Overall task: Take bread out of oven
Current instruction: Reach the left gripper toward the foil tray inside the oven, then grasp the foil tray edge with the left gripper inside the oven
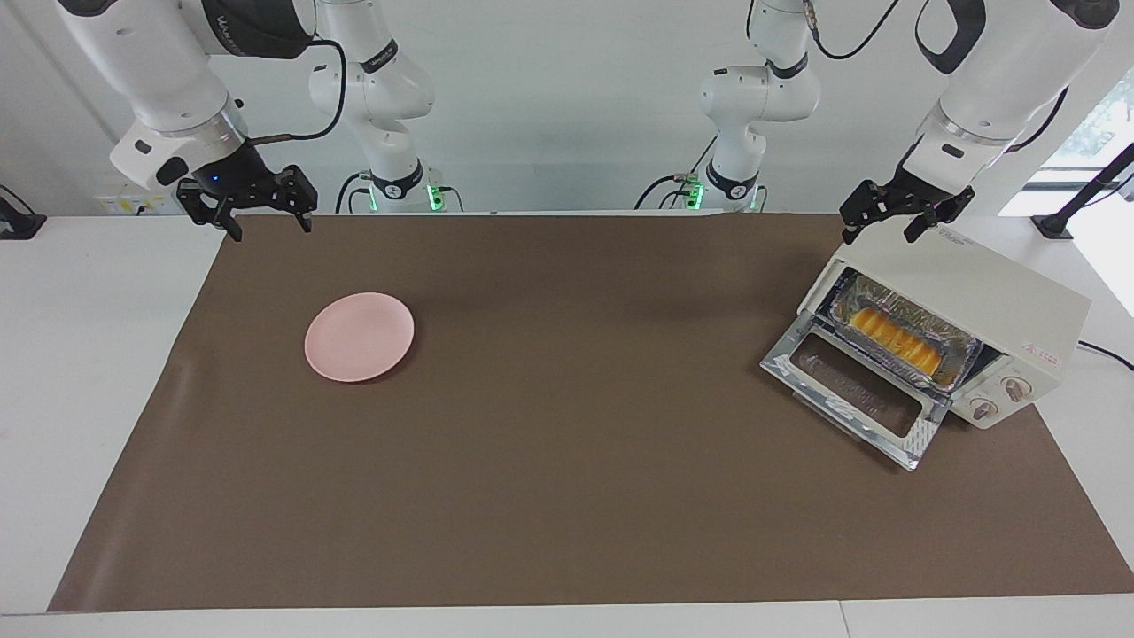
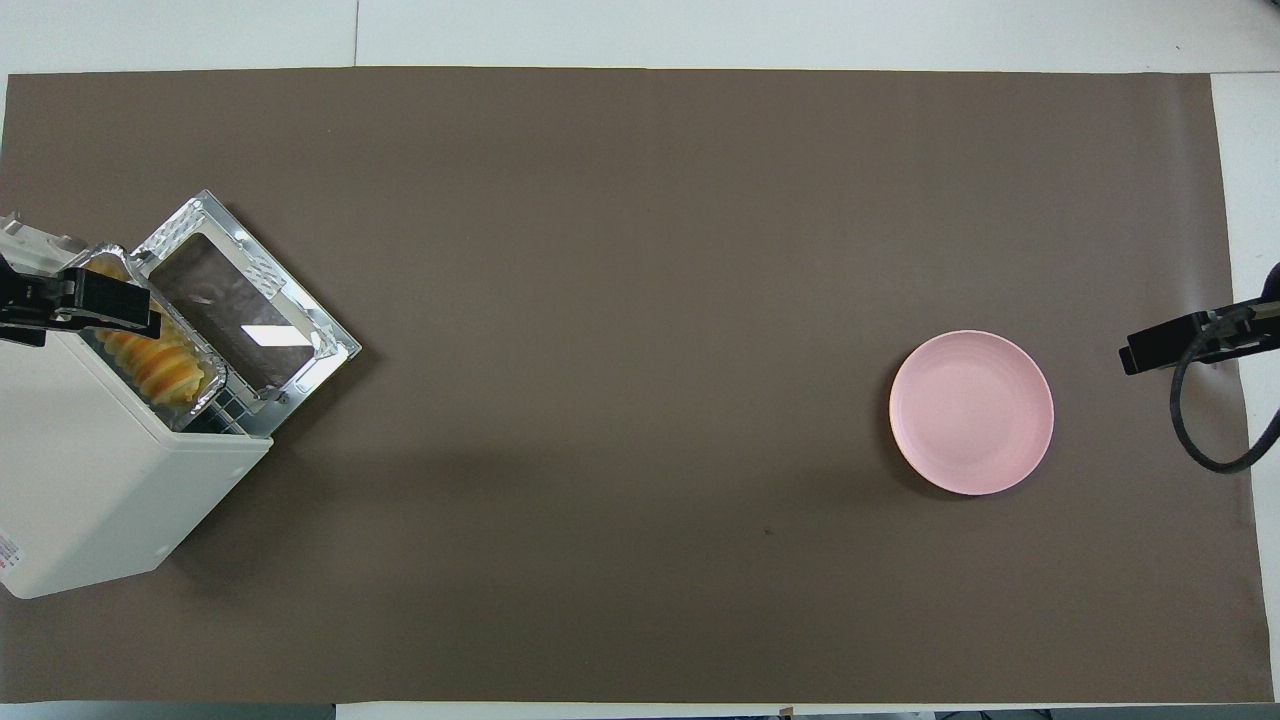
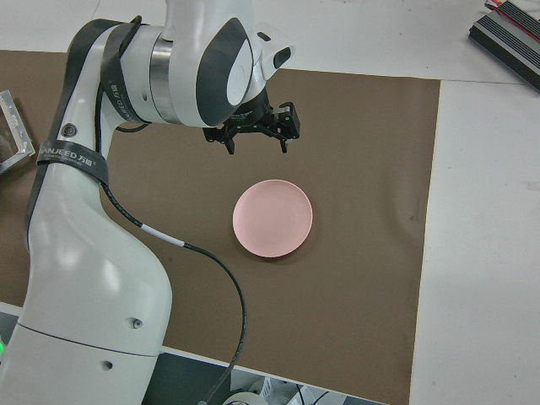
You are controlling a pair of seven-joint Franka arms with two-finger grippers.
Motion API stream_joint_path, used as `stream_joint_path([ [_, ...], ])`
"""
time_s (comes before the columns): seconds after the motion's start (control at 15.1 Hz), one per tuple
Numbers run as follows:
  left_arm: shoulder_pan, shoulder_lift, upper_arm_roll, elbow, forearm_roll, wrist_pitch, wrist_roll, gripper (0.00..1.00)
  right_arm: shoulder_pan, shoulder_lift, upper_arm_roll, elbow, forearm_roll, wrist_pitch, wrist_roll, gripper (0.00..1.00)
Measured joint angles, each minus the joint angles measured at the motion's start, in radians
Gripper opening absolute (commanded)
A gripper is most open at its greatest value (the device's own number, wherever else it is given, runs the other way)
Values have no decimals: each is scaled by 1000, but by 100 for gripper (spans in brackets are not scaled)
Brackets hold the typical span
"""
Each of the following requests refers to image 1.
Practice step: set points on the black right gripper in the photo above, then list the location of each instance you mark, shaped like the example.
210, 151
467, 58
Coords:
232, 175

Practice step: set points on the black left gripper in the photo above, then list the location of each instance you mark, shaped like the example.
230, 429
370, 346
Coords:
917, 193

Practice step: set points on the golden sliced bread loaf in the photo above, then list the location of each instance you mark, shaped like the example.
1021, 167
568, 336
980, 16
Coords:
895, 337

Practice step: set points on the aluminium foil tray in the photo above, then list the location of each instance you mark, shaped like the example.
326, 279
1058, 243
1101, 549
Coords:
961, 361

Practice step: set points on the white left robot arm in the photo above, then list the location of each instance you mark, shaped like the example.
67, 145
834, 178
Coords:
983, 80

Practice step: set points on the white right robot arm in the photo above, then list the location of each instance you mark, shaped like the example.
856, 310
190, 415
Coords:
159, 80

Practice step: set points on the cream toaster oven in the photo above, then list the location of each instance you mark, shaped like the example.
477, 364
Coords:
983, 283

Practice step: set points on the glass oven door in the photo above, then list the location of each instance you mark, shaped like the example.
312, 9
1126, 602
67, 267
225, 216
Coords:
855, 392

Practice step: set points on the oven control knob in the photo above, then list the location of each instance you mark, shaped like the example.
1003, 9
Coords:
983, 409
1017, 388

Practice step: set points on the white power strip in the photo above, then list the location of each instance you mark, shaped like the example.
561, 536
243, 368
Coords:
133, 206

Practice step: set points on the pink round plate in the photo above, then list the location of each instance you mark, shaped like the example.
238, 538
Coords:
359, 337

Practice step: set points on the bright window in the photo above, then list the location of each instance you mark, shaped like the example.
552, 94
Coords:
1099, 124

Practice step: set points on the brown table mat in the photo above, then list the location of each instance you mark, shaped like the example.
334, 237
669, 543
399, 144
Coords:
567, 496

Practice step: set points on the black camera stand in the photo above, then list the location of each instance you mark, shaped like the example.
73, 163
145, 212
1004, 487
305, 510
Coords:
1054, 226

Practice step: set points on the black clamp mount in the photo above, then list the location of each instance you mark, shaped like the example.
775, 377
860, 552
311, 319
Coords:
18, 226

